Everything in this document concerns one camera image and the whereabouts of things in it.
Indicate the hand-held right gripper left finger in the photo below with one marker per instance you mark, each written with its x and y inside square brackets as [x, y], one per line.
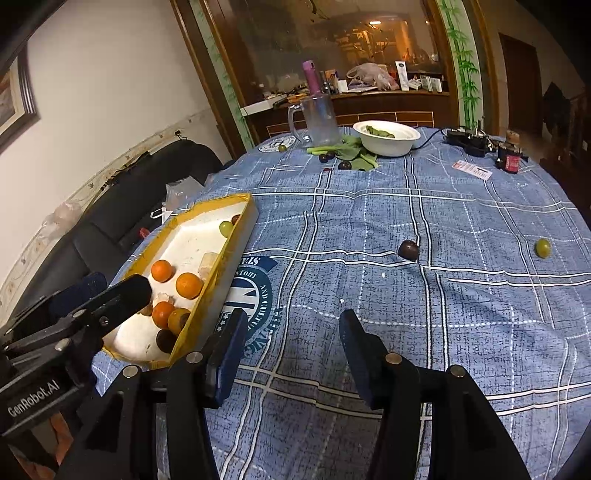
[228, 355]

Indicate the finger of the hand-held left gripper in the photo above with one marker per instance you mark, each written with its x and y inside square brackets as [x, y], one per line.
[124, 293]
[85, 284]

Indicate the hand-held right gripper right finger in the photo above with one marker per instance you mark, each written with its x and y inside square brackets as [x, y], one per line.
[364, 360]

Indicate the dark plum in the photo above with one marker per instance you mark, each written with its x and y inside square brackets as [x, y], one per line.
[408, 249]
[165, 340]

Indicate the yellow and white box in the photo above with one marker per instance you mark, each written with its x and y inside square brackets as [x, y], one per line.
[194, 240]

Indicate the black sofa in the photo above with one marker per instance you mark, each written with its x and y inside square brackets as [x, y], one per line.
[115, 207]

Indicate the clear plastic bag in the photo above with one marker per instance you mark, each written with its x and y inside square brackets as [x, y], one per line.
[182, 194]

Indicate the blue plaid tablecloth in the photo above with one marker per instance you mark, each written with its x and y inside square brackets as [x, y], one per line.
[369, 217]

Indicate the leafy green vegetable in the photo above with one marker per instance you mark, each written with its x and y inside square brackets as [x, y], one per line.
[355, 154]

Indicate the white bowl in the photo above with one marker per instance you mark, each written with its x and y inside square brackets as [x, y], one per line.
[388, 145]

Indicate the white label card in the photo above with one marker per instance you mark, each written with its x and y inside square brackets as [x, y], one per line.
[471, 170]

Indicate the green leaves in bowl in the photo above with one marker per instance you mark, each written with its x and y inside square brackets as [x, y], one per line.
[381, 132]

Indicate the black power strip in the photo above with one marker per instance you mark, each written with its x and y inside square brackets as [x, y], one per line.
[468, 143]

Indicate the clear plastic pitcher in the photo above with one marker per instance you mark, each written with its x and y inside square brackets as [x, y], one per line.
[321, 120]

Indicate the black device with red label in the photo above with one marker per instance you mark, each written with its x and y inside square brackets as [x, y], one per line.
[508, 159]

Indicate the wooden cabinet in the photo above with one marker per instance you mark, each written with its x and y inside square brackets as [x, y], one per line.
[461, 106]

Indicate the pink plastic bag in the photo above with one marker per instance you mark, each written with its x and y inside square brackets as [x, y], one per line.
[371, 76]

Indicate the white tube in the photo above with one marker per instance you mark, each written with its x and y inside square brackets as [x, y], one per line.
[402, 76]

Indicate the purple bottle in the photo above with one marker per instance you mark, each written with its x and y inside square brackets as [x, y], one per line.
[312, 76]

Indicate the black bag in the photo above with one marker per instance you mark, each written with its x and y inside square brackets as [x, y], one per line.
[556, 108]

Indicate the framed wall picture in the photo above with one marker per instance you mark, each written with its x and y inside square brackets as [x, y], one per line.
[14, 101]

